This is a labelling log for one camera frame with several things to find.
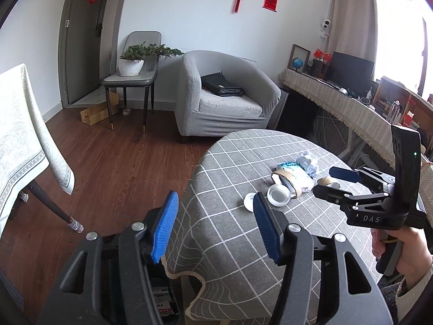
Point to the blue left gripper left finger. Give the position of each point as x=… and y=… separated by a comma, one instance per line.
x=162, y=227

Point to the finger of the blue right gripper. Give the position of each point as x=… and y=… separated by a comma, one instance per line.
x=345, y=174
x=332, y=195

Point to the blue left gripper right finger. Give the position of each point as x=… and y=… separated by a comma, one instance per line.
x=268, y=227

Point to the brown cardboard tape roll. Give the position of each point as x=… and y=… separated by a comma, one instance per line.
x=328, y=181

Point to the small white dish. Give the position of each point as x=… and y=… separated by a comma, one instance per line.
x=248, y=201

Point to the blue white tissue pack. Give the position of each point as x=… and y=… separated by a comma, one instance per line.
x=296, y=176

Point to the light blue paper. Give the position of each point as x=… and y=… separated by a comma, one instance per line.
x=309, y=163

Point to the person's right hand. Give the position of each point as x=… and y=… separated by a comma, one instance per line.
x=415, y=259

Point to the grey checked round tablecloth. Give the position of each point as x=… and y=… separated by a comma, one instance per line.
x=260, y=262

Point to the beige fringed desk cloth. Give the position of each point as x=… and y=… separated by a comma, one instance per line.
x=373, y=129

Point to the black table leg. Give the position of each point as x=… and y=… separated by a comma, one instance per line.
x=40, y=194

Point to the black computer monitor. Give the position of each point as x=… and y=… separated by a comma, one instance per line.
x=349, y=72

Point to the grey armchair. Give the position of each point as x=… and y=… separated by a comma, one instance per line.
x=199, y=112

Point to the cardboard box on floor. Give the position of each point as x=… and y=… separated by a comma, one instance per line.
x=98, y=113

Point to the small red flags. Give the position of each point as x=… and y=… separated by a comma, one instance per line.
x=323, y=56

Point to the grey dining chair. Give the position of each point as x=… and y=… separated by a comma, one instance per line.
x=146, y=78

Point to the black leather bag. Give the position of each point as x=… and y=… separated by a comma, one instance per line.
x=220, y=86

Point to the white potted green plant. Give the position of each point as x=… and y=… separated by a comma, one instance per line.
x=134, y=56

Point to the beige curtain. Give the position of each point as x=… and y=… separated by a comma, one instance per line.
x=354, y=28

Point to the white patterned tablecloth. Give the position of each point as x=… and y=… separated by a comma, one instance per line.
x=27, y=147

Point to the grey door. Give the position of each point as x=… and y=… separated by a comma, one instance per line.
x=80, y=49

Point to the white security camera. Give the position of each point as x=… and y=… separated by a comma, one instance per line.
x=325, y=28

